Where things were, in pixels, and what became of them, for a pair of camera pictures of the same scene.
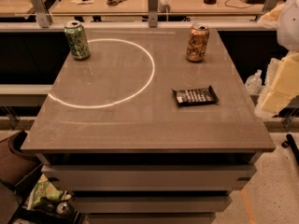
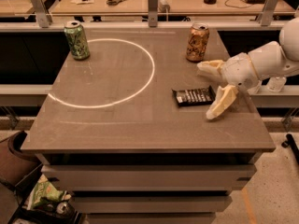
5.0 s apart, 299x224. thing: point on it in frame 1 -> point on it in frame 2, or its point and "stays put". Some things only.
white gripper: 290,25 -> 239,69
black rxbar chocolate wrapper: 195,96 stays put
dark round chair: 17,164 stays put
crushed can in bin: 64,208 stays put
